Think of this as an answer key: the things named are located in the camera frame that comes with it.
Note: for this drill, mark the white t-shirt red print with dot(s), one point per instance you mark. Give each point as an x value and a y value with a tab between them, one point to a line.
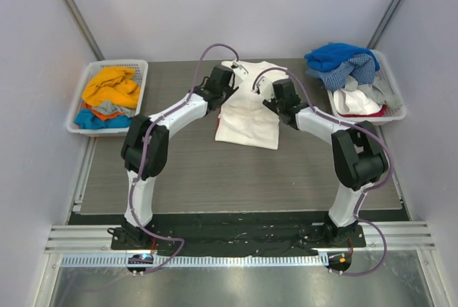
243	119

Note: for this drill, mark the grey t-shirt in basket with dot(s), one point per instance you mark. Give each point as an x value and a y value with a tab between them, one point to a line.
378	91

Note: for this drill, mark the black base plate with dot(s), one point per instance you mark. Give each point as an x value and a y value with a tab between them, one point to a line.
237	235

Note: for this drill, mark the yellow t-shirt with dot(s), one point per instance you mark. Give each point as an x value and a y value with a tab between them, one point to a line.
115	85

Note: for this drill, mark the grey shirt left basket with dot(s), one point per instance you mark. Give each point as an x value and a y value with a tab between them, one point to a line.
108	108

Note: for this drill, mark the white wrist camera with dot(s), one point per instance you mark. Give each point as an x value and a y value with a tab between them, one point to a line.
239	70
264	87

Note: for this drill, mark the blue t-shirt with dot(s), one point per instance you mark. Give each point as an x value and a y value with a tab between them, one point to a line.
330	56

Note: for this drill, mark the orange shirt left basket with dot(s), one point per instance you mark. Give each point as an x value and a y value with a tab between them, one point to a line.
101	116

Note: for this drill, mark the left white plastic basket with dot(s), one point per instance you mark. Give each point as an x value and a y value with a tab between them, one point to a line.
140	77

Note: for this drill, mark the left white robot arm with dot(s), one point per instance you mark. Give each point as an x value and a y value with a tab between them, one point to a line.
145	152

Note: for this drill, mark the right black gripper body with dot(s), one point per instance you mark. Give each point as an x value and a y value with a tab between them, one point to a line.
273	106

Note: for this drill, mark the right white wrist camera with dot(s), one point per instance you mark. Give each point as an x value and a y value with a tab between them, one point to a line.
264	87

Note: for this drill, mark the blue checkered cloth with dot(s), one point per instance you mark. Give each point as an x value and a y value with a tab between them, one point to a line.
362	67

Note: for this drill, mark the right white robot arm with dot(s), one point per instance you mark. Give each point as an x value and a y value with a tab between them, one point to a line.
359	160

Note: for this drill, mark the aluminium rail frame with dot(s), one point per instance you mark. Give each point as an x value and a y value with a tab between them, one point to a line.
216	177

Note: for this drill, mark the red shirt in basket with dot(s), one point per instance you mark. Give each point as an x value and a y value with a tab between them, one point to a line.
380	113

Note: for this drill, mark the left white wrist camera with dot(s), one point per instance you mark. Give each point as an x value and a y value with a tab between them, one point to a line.
239	70

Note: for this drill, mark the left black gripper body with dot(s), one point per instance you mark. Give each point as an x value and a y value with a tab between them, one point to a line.
229	89

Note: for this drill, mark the teal t-shirt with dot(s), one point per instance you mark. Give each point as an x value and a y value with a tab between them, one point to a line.
87	120

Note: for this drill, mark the white plastic basket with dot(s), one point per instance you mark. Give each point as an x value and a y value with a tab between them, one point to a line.
390	114
140	77

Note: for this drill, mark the slotted cable duct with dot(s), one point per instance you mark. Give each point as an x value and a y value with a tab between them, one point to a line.
147	261

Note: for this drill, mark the right white plastic basket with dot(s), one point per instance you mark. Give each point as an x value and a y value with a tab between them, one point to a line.
390	114

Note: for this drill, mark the right aluminium corner post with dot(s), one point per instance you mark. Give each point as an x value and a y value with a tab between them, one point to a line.
383	25

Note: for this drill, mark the aluminium corner post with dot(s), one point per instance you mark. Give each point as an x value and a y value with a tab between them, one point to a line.
83	28
383	25

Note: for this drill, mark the left aluminium corner post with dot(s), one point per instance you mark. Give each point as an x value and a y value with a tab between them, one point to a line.
83	28

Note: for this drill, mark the white shirt in basket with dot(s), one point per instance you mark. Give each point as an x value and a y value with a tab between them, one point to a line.
355	102

